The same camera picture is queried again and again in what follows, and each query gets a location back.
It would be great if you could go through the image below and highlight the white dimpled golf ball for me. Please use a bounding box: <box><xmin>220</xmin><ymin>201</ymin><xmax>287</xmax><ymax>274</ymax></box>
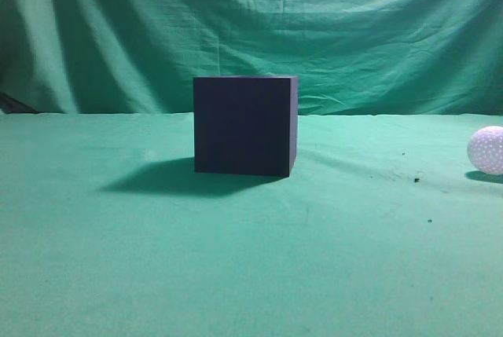
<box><xmin>467</xmin><ymin>126</ymin><xmax>502</xmax><ymax>175</ymax></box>

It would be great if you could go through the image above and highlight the dark blue cube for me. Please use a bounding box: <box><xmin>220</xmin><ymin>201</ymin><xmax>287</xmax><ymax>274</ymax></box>
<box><xmin>193</xmin><ymin>76</ymin><xmax>299</xmax><ymax>178</ymax></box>

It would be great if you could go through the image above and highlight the green table cloth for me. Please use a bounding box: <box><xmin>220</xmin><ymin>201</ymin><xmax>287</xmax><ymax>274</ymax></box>
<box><xmin>1</xmin><ymin>114</ymin><xmax>502</xmax><ymax>336</ymax></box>

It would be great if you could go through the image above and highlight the green cloth backdrop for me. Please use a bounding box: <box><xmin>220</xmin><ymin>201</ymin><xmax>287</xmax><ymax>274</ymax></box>
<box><xmin>1</xmin><ymin>0</ymin><xmax>502</xmax><ymax>115</ymax></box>

